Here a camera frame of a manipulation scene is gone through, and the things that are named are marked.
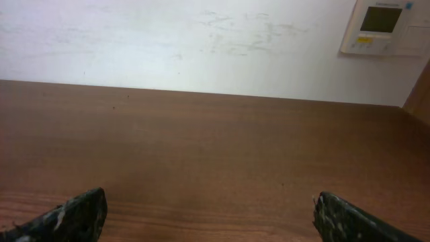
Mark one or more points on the beige wall control panel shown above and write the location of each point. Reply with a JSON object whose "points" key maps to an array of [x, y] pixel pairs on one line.
{"points": [[388, 28]]}

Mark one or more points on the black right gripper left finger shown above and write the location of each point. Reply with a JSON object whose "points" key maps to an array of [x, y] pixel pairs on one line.
{"points": [[79, 219]]}

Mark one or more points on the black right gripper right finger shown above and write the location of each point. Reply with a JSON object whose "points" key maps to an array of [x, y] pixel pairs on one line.
{"points": [[337, 220]]}

